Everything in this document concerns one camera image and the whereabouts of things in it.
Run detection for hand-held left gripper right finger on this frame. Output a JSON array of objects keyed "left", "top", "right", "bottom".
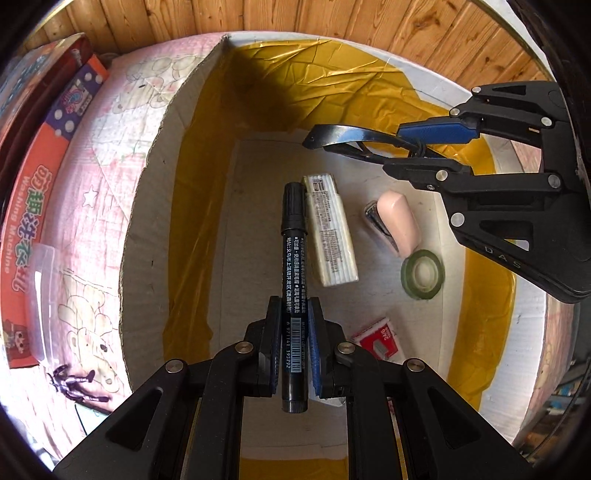
[{"left": 307, "top": 296, "right": 515, "bottom": 480}]

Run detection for orange toy box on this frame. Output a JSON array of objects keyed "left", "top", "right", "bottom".
[{"left": 0, "top": 53, "right": 112, "bottom": 370}]

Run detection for black marker pen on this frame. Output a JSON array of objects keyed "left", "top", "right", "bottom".
[{"left": 279, "top": 181, "right": 309, "bottom": 414}]

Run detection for white rectangular pack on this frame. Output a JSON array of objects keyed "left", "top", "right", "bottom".
[{"left": 302, "top": 173, "right": 360, "bottom": 288}]

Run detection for blue printed box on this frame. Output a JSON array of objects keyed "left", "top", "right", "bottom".
[{"left": 0, "top": 33, "right": 92, "bottom": 153}]

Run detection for green tape roll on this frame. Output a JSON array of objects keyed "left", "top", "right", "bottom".
[{"left": 401, "top": 249, "right": 445, "bottom": 302}]

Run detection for grey cardboard box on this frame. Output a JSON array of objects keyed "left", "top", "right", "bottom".
[{"left": 121, "top": 32, "right": 557, "bottom": 480}]

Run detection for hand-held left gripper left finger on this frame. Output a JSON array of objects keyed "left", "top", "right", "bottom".
[{"left": 53, "top": 296, "right": 283, "bottom": 480}]

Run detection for black-rimmed glasses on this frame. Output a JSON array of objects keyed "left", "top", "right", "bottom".
[{"left": 302, "top": 124, "right": 432, "bottom": 164}]

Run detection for pink printed blanket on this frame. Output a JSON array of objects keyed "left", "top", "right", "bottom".
[{"left": 28, "top": 34, "right": 227, "bottom": 462}]

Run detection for red staple box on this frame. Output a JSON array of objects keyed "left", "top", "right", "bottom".
[{"left": 350, "top": 316, "right": 407, "bottom": 361}]

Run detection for clear plastic container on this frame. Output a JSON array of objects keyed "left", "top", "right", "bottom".
[{"left": 25, "top": 244, "right": 63, "bottom": 363}]

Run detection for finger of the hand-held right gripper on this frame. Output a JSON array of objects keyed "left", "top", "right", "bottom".
[
  {"left": 397, "top": 80, "right": 563, "bottom": 144},
  {"left": 382, "top": 158, "right": 581, "bottom": 253}
]

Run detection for pink mini stapler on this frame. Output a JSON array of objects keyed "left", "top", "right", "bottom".
[{"left": 365, "top": 189, "right": 422, "bottom": 258}]

